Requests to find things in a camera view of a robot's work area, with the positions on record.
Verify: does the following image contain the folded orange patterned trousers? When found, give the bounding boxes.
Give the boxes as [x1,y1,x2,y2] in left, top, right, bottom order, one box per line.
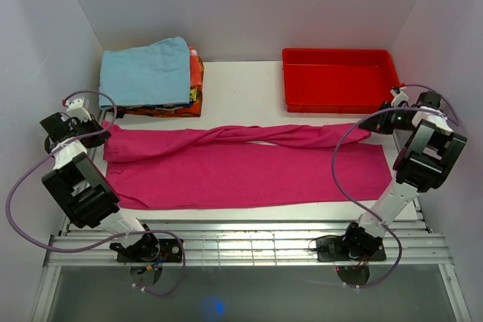
[117,47,205,118]

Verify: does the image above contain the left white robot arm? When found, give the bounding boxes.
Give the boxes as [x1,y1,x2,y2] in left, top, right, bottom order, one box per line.
[40,112,161,262]

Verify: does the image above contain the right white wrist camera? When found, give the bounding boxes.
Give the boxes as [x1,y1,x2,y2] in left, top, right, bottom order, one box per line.
[390,86,409,108]

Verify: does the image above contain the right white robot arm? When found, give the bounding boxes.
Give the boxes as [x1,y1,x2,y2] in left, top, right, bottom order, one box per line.
[340,86,467,260]

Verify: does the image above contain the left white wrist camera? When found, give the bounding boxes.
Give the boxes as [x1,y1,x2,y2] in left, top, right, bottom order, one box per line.
[63,97,91,122]

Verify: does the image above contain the pink trousers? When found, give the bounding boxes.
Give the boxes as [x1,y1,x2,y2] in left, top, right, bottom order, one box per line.
[103,124,392,210]

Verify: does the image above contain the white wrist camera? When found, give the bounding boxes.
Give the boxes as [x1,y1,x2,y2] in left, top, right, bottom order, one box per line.
[390,86,409,108]
[63,97,91,122]

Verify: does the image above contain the aluminium rail frame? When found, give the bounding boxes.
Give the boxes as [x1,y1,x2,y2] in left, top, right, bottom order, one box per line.
[32,110,472,322]

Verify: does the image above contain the red plastic tray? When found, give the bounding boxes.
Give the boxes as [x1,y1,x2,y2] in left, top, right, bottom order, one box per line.
[282,48,401,114]

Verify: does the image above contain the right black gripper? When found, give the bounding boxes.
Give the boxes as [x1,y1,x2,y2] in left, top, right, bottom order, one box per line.
[358,101,415,135]

